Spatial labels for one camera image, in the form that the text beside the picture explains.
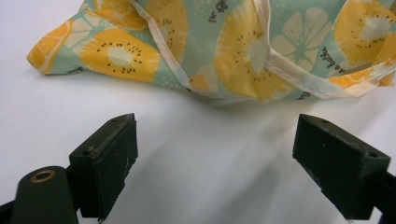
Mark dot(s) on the fruit print fabric bag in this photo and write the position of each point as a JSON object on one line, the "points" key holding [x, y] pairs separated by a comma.
{"points": [[218, 46]]}

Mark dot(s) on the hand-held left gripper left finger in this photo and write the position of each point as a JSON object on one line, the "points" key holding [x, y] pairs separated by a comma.
{"points": [[106, 168]]}

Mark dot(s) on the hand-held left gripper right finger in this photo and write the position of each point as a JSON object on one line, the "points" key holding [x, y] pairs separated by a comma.
{"points": [[339, 165]]}

